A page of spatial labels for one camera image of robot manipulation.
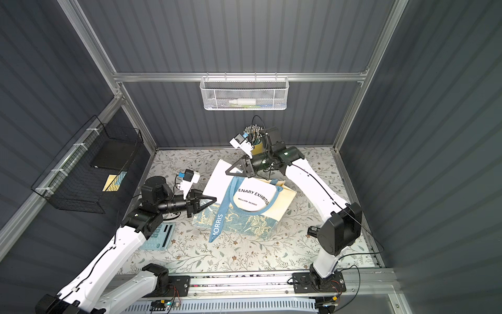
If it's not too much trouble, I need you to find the black wire wall basket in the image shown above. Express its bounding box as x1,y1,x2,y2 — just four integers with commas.
31,116,143,214

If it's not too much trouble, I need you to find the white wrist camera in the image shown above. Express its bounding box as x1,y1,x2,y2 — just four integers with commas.
230,132,254,159
179,169,200,199

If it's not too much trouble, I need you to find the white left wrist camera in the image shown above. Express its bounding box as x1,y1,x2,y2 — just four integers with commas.
179,169,200,199

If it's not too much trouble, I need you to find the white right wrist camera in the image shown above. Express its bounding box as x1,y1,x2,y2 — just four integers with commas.
230,132,254,159

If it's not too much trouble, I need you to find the yellow pencil cup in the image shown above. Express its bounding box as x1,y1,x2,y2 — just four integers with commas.
252,142,264,156

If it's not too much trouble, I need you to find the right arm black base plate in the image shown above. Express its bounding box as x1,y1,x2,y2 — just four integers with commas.
291,272,346,294

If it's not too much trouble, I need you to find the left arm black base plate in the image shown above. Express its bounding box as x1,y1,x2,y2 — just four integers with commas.
144,276,191,298

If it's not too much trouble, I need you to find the black stapler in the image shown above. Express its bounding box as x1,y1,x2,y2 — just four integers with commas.
307,226,320,238

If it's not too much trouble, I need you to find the black notebook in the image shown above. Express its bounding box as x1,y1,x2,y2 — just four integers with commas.
90,140,137,171

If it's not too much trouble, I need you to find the small green circuit board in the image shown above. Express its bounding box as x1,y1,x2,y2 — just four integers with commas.
149,300,173,313

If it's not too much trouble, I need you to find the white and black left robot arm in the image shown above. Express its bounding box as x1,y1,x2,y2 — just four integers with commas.
35,176,217,313

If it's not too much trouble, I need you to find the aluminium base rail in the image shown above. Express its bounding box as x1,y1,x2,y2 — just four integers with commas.
80,268,401,303

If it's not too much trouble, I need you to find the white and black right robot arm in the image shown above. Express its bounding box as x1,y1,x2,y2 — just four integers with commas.
226,128,362,285

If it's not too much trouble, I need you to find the white slotted cable duct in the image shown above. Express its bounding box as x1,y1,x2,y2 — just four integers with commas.
122,297,318,313

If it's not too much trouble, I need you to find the white marker tube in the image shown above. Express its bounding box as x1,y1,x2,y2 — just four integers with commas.
228,98,257,107

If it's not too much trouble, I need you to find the teal calculator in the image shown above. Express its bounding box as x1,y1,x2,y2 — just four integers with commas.
140,222,175,251

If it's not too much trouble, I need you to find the cream and blue canvas tote bag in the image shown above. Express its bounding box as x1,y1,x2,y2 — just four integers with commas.
192,160,297,243

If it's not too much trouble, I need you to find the yellow sticky note pad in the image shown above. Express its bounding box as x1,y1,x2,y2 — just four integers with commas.
102,171,127,192

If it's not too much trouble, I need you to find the white wire mesh basket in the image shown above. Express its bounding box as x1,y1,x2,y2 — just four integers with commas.
199,78,290,111

